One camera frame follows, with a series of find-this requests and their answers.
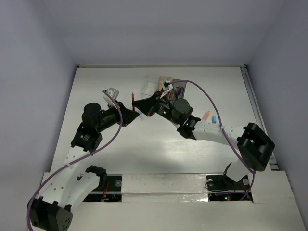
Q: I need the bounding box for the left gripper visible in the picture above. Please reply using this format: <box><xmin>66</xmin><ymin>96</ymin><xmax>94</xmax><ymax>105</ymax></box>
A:
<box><xmin>96</xmin><ymin>100</ymin><xmax>138</xmax><ymax>132</ymax></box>

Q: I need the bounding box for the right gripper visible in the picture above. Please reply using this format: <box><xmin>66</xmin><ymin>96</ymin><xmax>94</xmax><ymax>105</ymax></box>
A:
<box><xmin>132</xmin><ymin>91</ymin><xmax>180</xmax><ymax>126</ymax></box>

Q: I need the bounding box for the red patterned pen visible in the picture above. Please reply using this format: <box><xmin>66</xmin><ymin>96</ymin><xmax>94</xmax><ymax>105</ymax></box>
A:
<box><xmin>131</xmin><ymin>92</ymin><xmax>135</xmax><ymax>112</ymax></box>

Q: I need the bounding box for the red gel pen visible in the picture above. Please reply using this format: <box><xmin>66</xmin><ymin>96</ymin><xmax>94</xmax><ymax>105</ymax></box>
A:
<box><xmin>174</xmin><ymin>87</ymin><xmax>184</xmax><ymax>99</ymax></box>

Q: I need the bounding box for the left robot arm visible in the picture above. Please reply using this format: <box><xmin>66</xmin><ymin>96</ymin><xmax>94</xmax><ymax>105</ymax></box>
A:
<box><xmin>27</xmin><ymin>101</ymin><xmax>139</xmax><ymax>231</ymax></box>

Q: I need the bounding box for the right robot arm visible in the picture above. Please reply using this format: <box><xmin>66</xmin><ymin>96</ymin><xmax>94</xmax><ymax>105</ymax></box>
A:
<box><xmin>132</xmin><ymin>92</ymin><xmax>275</xmax><ymax>189</ymax></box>

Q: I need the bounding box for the blue glue tube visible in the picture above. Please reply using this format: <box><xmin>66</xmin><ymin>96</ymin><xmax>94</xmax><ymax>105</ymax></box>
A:
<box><xmin>139</xmin><ymin>113</ymin><xmax>146</xmax><ymax>120</ymax></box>

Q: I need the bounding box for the clear plastic container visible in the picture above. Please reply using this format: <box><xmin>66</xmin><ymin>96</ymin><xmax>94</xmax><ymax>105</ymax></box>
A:
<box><xmin>141</xmin><ymin>74</ymin><xmax>160</xmax><ymax>96</ymax></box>

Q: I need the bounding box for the orange plastic container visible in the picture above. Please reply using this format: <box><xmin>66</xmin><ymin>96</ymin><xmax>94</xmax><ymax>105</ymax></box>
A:
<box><xmin>157</xmin><ymin>76</ymin><xmax>174</xmax><ymax>91</ymax></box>

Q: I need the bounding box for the dark grey plastic container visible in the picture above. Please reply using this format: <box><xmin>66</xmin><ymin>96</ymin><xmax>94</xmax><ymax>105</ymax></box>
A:
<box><xmin>168</xmin><ymin>82</ymin><xmax>187</xmax><ymax>101</ymax></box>

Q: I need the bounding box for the orange glue tube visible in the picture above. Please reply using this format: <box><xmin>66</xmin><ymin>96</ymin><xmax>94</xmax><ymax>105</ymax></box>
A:
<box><xmin>202</xmin><ymin>111</ymin><xmax>210</xmax><ymax>121</ymax></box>

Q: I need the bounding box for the blue eraser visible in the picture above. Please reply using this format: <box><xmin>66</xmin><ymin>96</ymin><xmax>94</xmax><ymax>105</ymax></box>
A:
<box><xmin>211</xmin><ymin>115</ymin><xmax>217</xmax><ymax>124</ymax></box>

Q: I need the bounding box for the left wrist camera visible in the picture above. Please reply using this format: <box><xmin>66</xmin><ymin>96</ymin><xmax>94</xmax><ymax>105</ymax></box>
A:
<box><xmin>102</xmin><ymin>88</ymin><xmax>119</xmax><ymax>100</ymax></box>

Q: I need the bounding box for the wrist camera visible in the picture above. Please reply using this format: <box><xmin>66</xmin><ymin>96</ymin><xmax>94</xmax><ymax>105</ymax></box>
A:
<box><xmin>157</xmin><ymin>80</ymin><xmax>174</xmax><ymax>99</ymax></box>
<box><xmin>102</xmin><ymin>88</ymin><xmax>119</xmax><ymax>100</ymax></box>

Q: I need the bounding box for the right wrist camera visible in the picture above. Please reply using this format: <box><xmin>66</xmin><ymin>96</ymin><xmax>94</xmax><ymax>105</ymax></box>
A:
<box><xmin>157</xmin><ymin>80</ymin><xmax>174</xmax><ymax>99</ymax></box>

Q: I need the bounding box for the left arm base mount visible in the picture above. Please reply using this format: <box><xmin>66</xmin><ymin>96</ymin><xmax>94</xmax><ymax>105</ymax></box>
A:
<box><xmin>83</xmin><ymin>174</ymin><xmax>122</xmax><ymax>202</ymax></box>

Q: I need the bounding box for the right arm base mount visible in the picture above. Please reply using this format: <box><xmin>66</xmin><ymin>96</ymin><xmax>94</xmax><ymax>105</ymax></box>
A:
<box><xmin>205</xmin><ymin>162</ymin><xmax>253</xmax><ymax>202</ymax></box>

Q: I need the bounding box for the aluminium rail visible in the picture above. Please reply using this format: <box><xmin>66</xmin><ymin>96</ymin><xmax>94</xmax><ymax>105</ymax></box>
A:
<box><xmin>240</xmin><ymin>67</ymin><xmax>280</xmax><ymax>171</ymax></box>

